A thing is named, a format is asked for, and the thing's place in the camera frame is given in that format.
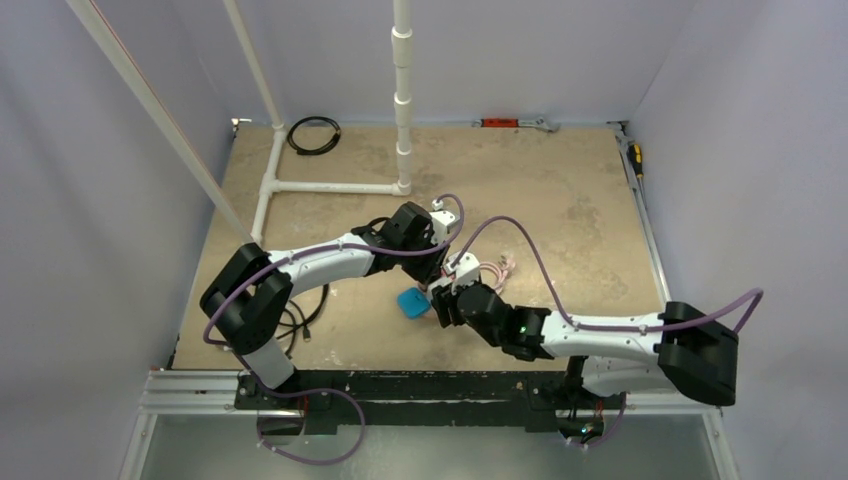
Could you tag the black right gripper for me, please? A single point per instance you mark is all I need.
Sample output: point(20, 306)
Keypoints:
point(444, 303)

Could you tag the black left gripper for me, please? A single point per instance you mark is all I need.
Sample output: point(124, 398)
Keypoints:
point(428, 271)

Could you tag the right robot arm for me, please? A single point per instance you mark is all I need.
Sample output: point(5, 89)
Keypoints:
point(675, 349)

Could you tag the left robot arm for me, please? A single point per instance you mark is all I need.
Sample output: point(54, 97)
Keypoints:
point(247, 299)

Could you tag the blue square adapter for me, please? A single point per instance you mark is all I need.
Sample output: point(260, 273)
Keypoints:
point(413, 303)

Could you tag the yellow black screwdriver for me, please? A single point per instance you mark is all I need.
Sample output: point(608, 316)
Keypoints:
point(636, 160)

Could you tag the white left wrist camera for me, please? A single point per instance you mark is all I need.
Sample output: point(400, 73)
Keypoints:
point(443, 222)

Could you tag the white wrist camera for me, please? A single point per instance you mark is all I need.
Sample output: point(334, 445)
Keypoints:
point(462, 270)
point(443, 222)

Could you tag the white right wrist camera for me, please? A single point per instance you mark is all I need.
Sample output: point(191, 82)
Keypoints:
point(462, 270)

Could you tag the red handled adjustable wrench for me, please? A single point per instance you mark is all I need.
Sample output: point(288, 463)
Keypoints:
point(539, 123)

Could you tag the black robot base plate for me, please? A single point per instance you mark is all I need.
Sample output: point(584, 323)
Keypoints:
point(535, 401)

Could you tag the aluminium table edge rail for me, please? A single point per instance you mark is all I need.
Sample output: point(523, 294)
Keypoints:
point(623, 141)

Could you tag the aluminium front frame rail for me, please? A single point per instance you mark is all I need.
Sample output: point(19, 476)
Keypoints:
point(189, 392)

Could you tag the white PVC pipe frame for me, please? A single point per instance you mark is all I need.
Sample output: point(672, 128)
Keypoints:
point(98, 27)

